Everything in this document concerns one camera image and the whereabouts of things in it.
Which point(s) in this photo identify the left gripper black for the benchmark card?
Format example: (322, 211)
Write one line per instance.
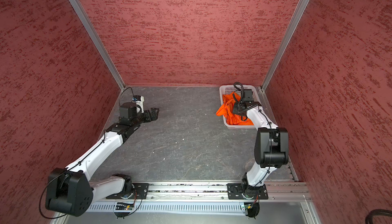
(154, 115)

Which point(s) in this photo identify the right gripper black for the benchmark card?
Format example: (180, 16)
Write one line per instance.
(235, 109)

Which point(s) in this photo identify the orange shorts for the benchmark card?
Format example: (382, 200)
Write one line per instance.
(226, 110)

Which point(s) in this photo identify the white plastic laundry basket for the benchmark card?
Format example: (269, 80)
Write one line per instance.
(227, 90)

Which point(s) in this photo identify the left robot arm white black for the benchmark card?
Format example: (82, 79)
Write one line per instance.
(70, 190)

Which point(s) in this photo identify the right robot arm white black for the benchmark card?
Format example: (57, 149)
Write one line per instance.
(270, 150)

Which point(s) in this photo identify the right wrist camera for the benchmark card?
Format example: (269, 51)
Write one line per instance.
(247, 95)

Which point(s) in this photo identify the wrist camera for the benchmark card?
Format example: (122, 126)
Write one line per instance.
(139, 100)
(247, 95)

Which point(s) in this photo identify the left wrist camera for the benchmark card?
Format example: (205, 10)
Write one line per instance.
(139, 100)

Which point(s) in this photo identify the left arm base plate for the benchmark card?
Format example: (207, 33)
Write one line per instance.
(139, 190)

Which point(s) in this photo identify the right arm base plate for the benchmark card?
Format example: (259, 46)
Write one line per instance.
(234, 191)

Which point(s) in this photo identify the aluminium mounting rail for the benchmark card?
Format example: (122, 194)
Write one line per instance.
(216, 191)

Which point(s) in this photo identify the white slotted cable duct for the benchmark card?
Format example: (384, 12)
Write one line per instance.
(225, 208)

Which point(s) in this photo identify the left controller board with wires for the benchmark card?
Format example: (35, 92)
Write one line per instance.
(127, 209)

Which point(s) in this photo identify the controller board with wires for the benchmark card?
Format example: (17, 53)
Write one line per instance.
(252, 208)
(127, 209)

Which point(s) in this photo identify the right controller board with wires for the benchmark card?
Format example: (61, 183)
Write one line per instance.
(252, 208)

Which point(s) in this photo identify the left corner aluminium post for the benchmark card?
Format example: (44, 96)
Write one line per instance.
(88, 25)

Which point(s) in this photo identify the corner aluminium post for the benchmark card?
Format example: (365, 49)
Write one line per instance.
(296, 17)
(88, 25)

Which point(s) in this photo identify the right corner aluminium post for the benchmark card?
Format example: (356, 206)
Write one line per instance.
(296, 17)

